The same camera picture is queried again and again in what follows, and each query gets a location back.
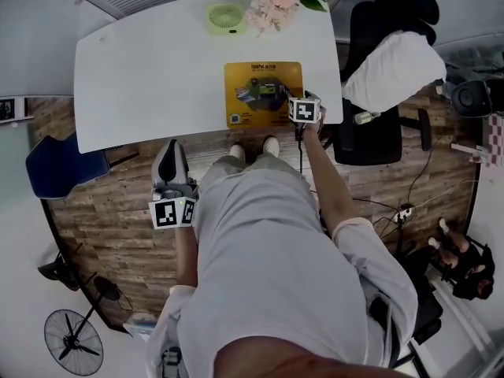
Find white storage box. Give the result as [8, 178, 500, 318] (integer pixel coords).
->
[123, 312, 158, 339]

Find person's white shirt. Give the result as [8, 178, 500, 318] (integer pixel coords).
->
[145, 169, 419, 378]

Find pink checkered box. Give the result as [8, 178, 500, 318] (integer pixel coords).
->
[481, 112, 504, 169]

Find yellow mouse pad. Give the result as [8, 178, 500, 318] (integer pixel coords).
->
[223, 61, 306, 130]

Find grey waste bin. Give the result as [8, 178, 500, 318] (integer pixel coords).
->
[450, 79, 494, 120]

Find black waist strap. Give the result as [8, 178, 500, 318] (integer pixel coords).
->
[369, 294, 399, 369]

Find black folding chair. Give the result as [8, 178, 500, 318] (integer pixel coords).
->
[37, 242, 98, 293]

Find person's head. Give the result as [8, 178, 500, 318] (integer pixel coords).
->
[212, 334, 415, 378]

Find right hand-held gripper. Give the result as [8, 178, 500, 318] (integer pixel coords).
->
[287, 89, 323, 125]

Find person's right forearm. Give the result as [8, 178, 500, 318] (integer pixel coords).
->
[302, 123, 355, 238]

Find green desk fan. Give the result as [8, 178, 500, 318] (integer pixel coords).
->
[203, 1, 248, 37]

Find white cloth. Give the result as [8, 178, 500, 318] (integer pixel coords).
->
[341, 29, 448, 114]

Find small green bottle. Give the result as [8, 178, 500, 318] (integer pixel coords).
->
[353, 110, 382, 126]

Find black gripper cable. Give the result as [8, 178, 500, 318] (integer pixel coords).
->
[295, 123, 306, 177]

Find white low shelf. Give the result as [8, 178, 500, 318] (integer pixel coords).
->
[450, 143, 491, 164]

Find person's left forearm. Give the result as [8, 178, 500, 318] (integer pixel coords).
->
[174, 224, 201, 290]

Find black floor fan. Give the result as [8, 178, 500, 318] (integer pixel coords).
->
[43, 276, 122, 377]

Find black office chair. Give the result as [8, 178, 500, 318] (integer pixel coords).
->
[332, 0, 441, 168]

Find white desk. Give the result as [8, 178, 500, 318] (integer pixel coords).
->
[73, 0, 344, 155]

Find person's light trousers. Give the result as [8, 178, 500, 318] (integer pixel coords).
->
[199, 150, 314, 197]

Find pink flower bouquet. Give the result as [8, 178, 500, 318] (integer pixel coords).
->
[241, 0, 336, 38]

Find person's right shoe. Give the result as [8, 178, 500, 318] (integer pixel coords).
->
[262, 135, 281, 158]

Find white power strip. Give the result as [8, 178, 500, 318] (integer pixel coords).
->
[392, 204, 417, 224]

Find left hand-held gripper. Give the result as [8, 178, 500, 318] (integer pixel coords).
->
[147, 138, 200, 231]

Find grey belt device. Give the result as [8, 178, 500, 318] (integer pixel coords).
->
[159, 344, 185, 378]

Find blue chair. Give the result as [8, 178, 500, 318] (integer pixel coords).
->
[25, 132, 139, 201]

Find black swivel chair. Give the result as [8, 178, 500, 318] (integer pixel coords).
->
[397, 246, 445, 346]

